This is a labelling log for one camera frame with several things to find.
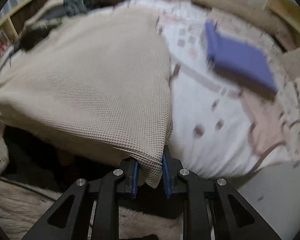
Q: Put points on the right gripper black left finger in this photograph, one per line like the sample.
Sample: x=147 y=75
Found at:
x=129 y=185

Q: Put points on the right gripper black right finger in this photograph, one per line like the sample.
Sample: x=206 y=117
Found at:
x=170 y=174

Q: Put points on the beige waffle knit garment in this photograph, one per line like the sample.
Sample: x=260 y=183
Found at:
x=97 y=86

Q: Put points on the beige grey clothes heap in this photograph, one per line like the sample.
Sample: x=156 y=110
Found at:
x=38 y=27

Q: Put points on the pink white cartoon bedspread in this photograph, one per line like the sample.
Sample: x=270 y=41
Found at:
x=221 y=129

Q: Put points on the folded purple cloth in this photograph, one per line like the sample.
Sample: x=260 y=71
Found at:
x=238 y=59

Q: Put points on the long beige body pillow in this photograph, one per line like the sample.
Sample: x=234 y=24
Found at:
x=260 y=18

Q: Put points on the wooden bedside shelf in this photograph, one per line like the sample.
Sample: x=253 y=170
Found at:
x=289 y=12

